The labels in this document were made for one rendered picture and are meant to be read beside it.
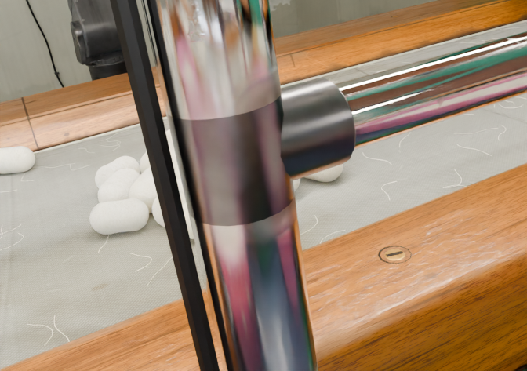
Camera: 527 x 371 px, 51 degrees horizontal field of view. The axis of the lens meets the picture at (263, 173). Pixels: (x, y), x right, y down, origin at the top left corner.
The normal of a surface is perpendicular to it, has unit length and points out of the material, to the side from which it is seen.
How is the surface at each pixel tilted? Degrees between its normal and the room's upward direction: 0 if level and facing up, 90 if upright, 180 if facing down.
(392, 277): 0
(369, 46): 45
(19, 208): 0
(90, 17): 60
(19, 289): 0
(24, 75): 89
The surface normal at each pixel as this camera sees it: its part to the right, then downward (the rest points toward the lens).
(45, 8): 0.45, 0.30
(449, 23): 0.21, -0.42
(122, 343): -0.14, -0.90
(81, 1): 0.33, -0.19
